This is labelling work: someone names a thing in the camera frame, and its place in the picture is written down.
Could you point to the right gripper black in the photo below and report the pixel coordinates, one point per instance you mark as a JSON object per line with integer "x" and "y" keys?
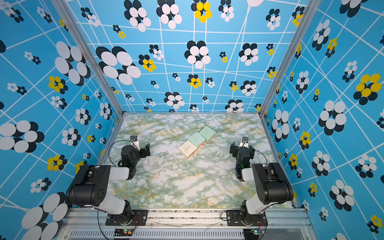
{"x": 234, "y": 150}

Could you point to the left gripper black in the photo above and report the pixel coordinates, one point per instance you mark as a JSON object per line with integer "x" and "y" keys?
{"x": 144, "y": 151}

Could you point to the cream drawer jewelry box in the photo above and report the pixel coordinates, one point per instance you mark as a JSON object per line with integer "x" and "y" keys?
{"x": 188, "y": 149}

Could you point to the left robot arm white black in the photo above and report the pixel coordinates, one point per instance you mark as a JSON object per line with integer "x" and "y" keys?
{"x": 89, "y": 187}

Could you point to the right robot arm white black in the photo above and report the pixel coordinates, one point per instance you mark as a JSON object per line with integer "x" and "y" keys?
{"x": 271, "y": 182}

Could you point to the mint jewelry box far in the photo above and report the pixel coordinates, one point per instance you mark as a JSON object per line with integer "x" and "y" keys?
{"x": 207, "y": 133}

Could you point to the mint jewelry box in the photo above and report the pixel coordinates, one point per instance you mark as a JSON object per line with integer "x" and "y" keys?
{"x": 207, "y": 133}
{"x": 197, "y": 139}

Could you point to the mint jewelry box middle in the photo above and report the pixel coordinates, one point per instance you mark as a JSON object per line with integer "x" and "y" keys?
{"x": 197, "y": 139}

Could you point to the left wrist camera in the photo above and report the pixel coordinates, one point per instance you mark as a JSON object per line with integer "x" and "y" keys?
{"x": 134, "y": 139}

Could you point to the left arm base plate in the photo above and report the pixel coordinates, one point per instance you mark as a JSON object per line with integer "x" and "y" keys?
{"x": 133, "y": 218}

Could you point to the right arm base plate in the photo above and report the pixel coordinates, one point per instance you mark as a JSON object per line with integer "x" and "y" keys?
{"x": 246, "y": 218}

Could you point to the aluminium front rail frame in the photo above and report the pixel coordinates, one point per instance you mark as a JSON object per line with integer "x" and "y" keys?
{"x": 190, "y": 224}

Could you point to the right aluminium corner post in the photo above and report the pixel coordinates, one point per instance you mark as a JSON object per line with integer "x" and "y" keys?
{"x": 310, "y": 11}

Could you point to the aluminium corner post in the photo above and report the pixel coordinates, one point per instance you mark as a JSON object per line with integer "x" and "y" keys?
{"x": 78, "y": 36}
{"x": 310, "y": 11}

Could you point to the left aluminium corner post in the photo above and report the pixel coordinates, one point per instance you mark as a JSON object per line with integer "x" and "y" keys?
{"x": 78, "y": 36}

